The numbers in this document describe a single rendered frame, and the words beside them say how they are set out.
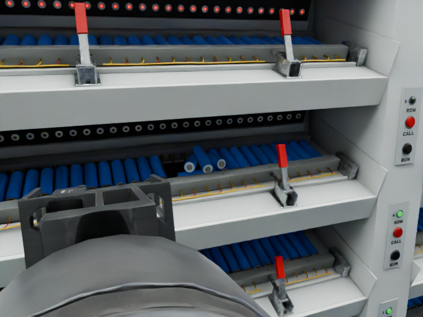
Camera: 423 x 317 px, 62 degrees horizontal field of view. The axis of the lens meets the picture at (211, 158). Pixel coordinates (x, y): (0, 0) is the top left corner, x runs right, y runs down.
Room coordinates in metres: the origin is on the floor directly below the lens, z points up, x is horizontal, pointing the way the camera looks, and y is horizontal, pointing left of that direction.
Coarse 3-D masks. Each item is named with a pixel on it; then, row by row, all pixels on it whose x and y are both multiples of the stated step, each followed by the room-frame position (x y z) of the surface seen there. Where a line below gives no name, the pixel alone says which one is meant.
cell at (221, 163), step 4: (208, 156) 0.56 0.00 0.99; (212, 156) 0.56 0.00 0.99; (216, 156) 0.56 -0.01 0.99; (212, 160) 0.55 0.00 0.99; (216, 160) 0.54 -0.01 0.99; (220, 160) 0.54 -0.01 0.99; (224, 160) 0.54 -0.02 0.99; (212, 164) 0.54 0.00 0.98; (216, 164) 0.53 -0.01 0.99; (220, 164) 0.53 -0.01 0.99; (224, 164) 0.54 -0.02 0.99; (220, 168) 0.54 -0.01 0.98
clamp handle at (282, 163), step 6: (282, 144) 0.52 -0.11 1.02; (282, 150) 0.51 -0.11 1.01; (282, 156) 0.51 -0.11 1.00; (282, 162) 0.51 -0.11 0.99; (282, 168) 0.51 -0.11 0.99; (282, 174) 0.51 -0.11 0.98; (282, 180) 0.50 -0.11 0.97; (288, 180) 0.51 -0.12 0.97; (282, 186) 0.51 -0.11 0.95; (288, 186) 0.50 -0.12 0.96
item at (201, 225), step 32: (224, 128) 0.64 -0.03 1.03; (256, 128) 0.65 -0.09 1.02; (288, 128) 0.68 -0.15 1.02; (320, 128) 0.68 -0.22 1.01; (352, 160) 0.59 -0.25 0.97; (320, 192) 0.53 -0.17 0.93; (352, 192) 0.54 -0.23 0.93; (0, 224) 0.42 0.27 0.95; (192, 224) 0.44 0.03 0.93; (224, 224) 0.45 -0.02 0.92; (256, 224) 0.47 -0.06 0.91; (288, 224) 0.49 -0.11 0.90; (320, 224) 0.52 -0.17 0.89; (0, 256) 0.37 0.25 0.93
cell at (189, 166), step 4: (188, 156) 0.58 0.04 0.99; (192, 156) 0.56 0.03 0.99; (188, 160) 0.53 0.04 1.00; (192, 160) 0.53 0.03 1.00; (196, 160) 0.56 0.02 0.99; (184, 164) 0.52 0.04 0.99; (188, 164) 0.52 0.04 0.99; (192, 164) 0.52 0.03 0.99; (184, 168) 0.52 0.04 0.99; (188, 168) 0.52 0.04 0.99; (192, 168) 0.52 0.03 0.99; (188, 172) 0.52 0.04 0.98
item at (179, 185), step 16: (304, 160) 0.58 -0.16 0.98; (320, 160) 0.58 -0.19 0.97; (336, 160) 0.59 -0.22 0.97; (192, 176) 0.51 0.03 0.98; (208, 176) 0.51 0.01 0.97; (224, 176) 0.52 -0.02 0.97; (240, 176) 0.53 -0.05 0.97; (256, 176) 0.54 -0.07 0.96; (288, 176) 0.55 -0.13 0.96; (320, 176) 0.56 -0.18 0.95; (176, 192) 0.50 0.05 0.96; (192, 192) 0.51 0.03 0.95; (208, 192) 0.50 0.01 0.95; (224, 192) 0.50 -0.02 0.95; (0, 208) 0.41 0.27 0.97; (16, 208) 0.42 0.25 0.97
